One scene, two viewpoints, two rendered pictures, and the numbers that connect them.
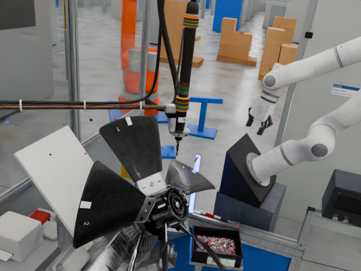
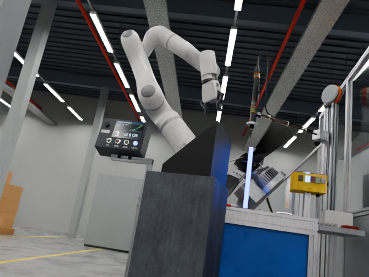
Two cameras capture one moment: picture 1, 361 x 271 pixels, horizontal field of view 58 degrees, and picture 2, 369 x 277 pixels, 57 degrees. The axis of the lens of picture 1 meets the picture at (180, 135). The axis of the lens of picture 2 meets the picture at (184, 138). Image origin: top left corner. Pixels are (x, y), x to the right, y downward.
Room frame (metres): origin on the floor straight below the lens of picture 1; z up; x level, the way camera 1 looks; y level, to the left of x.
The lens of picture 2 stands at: (3.02, -0.65, 0.70)
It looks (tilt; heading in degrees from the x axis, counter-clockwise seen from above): 15 degrees up; 173
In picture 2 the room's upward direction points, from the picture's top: 9 degrees clockwise
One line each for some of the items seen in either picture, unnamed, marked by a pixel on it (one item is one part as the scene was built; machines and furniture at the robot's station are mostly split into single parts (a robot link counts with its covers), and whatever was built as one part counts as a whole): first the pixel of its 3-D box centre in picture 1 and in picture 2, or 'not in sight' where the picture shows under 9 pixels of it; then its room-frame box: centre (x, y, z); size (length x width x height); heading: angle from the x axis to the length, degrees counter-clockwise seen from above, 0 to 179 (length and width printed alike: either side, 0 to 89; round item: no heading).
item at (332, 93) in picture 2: not in sight; (331, 95); (0.76, 0.69, 1.88); 0.17 x 0.15 x 0.16; 164
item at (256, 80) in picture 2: (186, 63); (255, 92); (0.99, 0.01, 1.66); 0.03 x 0.03 x 0.21
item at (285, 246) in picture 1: (209, 223); (224, 214); (1.31, -0.19, 0.82); 0.90 x 0.04 x 0.08; 74
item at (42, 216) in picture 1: (37, 218); (350, 227); (1.15, 0.60, 0.87); 0.08 x 0.08 x 0.02; 77
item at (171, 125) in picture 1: (177, 119); (253, 118); (0.99, 0.01, 1.48); 0.09 x 0.07 x 0.10; 109
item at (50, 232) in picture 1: (58, 227); (327, 225); (1.11, 0.49, 0.87); 0.15 x 0.09 x 0.02; 159
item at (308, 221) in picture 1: (305, 227); (147, 176); (1.19, -0.60, 0.96); 0.03 x 0.03 x 0.20; 74
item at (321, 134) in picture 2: not in sight; (320, 136); (0.79, 0.60, 1.52); 0.10 x 0.07 x 0.08; 109
